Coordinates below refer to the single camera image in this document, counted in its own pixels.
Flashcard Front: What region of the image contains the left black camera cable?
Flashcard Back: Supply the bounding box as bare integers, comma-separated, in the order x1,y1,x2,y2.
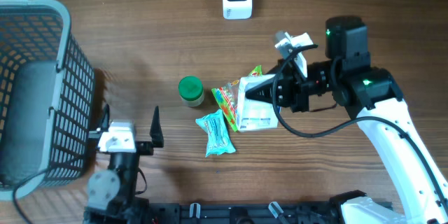
12,153,92,224

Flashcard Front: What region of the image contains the white medicine box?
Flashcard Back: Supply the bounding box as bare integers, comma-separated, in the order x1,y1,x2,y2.
236,74,279,132

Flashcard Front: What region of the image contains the mint wet wipes pack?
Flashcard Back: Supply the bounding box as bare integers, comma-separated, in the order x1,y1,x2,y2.
195,109,236,158

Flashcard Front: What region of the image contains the green lid plastic jar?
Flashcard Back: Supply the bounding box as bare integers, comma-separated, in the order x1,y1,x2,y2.
178,76,204,107

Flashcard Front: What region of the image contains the right black camera cable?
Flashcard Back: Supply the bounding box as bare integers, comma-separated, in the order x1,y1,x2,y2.
272,43,448,214

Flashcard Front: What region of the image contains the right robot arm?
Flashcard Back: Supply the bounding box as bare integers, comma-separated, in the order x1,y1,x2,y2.
245,15,447,223

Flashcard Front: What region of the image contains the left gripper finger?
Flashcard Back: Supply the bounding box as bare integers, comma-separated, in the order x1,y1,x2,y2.
88,104,110,139
150,106,165,148

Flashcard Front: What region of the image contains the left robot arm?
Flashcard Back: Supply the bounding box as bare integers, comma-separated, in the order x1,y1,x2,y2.
83,104,165,223

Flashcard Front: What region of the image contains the grey plastic mesh basket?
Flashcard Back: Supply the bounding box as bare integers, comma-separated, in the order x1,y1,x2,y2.
1,0,95,201

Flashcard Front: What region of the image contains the black camera cable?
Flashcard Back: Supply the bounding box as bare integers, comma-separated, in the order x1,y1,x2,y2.
12,153,92,224
272,43,448,214

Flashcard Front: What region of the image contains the green Haribo candy bag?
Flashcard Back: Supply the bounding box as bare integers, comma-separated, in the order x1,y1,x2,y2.
211,64,264,132

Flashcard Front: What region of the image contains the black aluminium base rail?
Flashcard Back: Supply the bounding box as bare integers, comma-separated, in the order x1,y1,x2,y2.
83,201,344,224

